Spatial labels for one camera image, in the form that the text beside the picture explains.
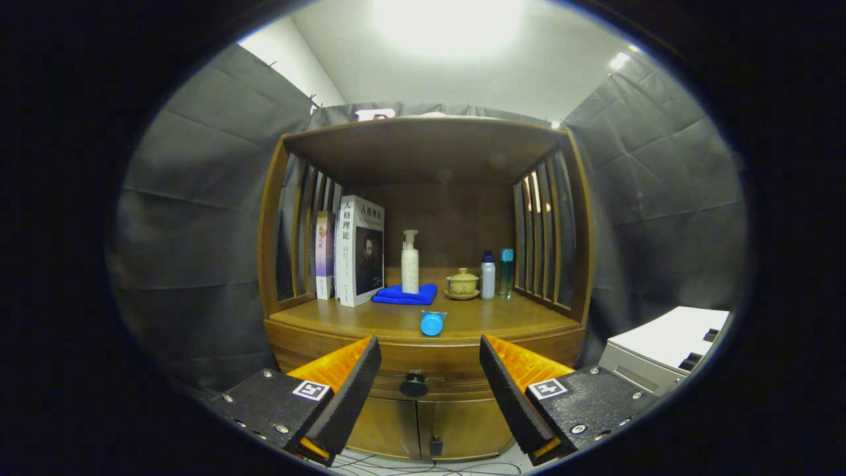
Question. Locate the thin purple book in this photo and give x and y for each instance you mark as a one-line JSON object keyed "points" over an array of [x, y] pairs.
{"points": [[324, 251]]}

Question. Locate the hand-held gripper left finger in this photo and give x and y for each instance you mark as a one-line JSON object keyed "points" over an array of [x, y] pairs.
{"points": [[353, 383]]}

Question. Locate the wooden drawer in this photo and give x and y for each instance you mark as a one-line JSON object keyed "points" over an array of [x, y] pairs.
{"points": [[429, 360]]}

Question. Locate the wooden cabinet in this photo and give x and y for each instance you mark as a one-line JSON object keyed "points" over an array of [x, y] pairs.
{"points": [[429, 152]]}

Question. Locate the teal bottle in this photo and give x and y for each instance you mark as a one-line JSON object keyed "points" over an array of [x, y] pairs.
{"points": [[506, 264]]}

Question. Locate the thick white book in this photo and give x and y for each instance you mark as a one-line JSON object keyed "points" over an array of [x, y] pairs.
{"points": [[360, 251]]}

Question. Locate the white grey appliance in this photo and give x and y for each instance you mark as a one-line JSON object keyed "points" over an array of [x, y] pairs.
{"points": [[661, 340]]}

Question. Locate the yellow lidded teacup with saucer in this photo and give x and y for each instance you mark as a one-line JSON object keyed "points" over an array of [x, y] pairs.
{"points": [[462, 284]]}

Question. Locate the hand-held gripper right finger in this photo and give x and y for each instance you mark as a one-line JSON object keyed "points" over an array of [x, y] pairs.
{"points": [[505, 390]]}

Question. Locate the blue folded cloth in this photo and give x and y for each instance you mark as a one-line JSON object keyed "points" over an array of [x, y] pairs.
{"points": [[403, 295]]}

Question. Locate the white bottle with blue cap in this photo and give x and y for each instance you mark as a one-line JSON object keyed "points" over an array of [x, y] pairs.
{"points": [[488, 277]]}

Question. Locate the white pump bottle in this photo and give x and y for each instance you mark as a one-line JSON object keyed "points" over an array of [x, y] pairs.
{"points": [[410, 271]]}

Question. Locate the black backdrop cloth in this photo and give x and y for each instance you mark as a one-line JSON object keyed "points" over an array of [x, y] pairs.
{"points": [[211, 198]]}

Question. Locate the wooden countertop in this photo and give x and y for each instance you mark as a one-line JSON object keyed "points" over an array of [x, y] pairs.
{"points": [[502, 317]]}

